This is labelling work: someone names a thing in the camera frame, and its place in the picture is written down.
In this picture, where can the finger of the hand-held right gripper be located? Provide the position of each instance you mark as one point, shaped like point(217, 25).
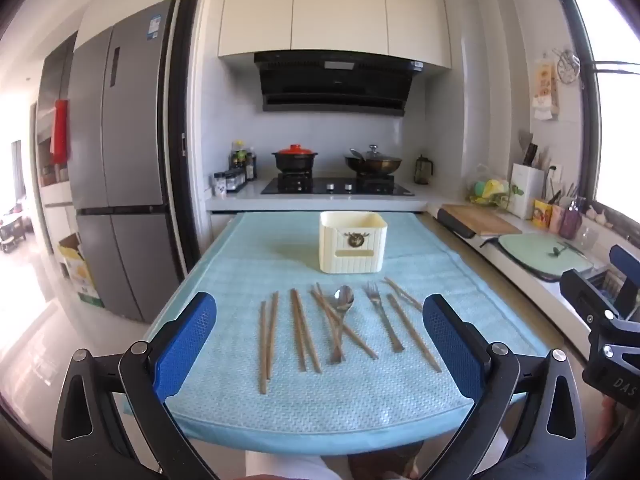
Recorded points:
point(580, 290)
point(627, 270)

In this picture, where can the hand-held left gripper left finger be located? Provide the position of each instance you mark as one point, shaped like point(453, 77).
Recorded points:
point(185, 340)

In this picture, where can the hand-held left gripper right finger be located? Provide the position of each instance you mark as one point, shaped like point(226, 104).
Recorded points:
point(455, 345)

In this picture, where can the cream plastic utensil holder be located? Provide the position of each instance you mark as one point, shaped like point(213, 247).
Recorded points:
point(350, 235)

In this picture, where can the person's right hand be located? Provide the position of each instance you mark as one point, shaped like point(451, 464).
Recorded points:
point(609, 430)

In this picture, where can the clear drinking glass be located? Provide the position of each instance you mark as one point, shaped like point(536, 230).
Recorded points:
point(588, 239)

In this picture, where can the light green chopping board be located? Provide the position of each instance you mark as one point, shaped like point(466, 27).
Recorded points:
point(530, 255)

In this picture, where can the purple cup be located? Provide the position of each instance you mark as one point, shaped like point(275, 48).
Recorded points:
point(570, 222)

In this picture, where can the pink cup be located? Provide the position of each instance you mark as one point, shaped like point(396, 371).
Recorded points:
point(556, 217)

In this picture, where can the yellow cup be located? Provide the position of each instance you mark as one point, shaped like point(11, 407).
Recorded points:
point(541, 214)

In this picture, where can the light blue towel mat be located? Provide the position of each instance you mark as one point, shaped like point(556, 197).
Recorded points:
point(240, 260)

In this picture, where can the white knife block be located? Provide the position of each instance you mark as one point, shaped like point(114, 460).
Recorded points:
point(526, 190)

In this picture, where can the wooden cutting board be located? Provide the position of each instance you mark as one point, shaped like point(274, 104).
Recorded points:
point(485, 219)

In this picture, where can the cardboard box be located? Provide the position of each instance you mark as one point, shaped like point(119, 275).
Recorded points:
point(80, 270)

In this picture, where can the black-lidded spice jar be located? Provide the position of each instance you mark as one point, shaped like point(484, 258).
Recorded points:
point(219, 184)

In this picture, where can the grey spatula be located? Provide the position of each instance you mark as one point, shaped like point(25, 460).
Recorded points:
point(525, 139)

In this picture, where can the dark glass jug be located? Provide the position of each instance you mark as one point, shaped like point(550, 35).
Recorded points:
point(423, 170)

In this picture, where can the black-framed window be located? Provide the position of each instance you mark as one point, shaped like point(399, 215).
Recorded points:
point(615, 85)

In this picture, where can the white-capped dark bottle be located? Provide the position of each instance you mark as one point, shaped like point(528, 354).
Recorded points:
point(251, 165)

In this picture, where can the grey refrigerator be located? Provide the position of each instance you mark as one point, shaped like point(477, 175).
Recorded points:
point(125, 160)

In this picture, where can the yellow-capped sauce bottle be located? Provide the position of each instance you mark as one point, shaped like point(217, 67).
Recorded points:
point(238, 157)

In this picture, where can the black gas cooktop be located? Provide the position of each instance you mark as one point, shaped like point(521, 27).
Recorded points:
point(335, 187)

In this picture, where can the wok with glass lid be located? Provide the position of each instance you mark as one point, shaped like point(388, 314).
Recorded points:
point(372, 162)

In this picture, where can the dark wooden stool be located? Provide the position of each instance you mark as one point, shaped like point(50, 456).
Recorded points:
point(12, 232)

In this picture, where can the black clay pot red lid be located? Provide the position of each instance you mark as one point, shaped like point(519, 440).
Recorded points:
point(293, 160)

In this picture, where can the red hanging cloth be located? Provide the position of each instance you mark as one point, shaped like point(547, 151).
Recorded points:
point(61, 132)

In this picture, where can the black range hood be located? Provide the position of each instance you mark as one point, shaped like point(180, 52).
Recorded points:
point(335, 85)

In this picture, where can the white wall socket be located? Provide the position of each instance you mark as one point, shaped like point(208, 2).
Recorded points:
point(554, 171)

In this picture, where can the hanging wall calendar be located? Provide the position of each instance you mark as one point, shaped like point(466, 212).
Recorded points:
point(544, 85)

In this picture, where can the black door frame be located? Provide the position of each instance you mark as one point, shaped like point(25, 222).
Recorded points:
point(187, 110)

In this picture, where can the white wall cabinet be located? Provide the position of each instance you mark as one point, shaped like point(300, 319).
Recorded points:
point(335, 5)

